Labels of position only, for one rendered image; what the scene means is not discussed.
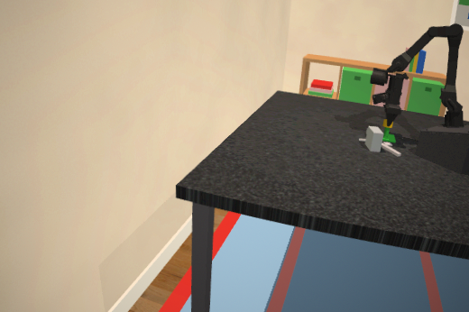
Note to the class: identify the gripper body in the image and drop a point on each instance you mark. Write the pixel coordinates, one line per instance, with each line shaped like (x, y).
(394, 100)

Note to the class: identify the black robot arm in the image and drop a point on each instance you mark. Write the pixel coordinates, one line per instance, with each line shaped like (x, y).
(454, 115)

